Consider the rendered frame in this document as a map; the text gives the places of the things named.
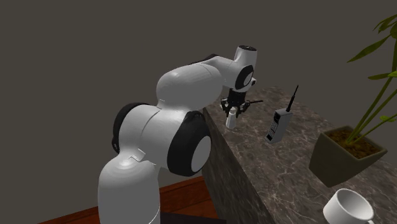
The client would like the green plant in olive pot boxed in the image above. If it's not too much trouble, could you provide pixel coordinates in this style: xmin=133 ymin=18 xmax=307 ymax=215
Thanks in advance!
xmin=309 ymin=13 xmax=397 ymax=189

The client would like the white cup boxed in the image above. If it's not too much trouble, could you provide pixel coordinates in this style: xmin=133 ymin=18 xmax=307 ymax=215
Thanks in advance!
xmin=322 ymin=188 xmax=377 ymax=224

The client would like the grey brick phone with antenna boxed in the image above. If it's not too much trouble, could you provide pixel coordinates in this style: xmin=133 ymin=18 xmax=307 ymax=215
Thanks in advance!
xmin=264 ymin=84 xmax=300 ymax=144

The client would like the small white bottle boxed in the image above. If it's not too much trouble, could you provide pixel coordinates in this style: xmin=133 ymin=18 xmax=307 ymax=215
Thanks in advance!
xmin=225 ymin=107 xmax=237 ymax=130

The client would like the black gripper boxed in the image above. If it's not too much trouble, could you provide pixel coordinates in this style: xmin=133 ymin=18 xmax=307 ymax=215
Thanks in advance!
xmin=220 ymin=88 xmax=251 ymax=119

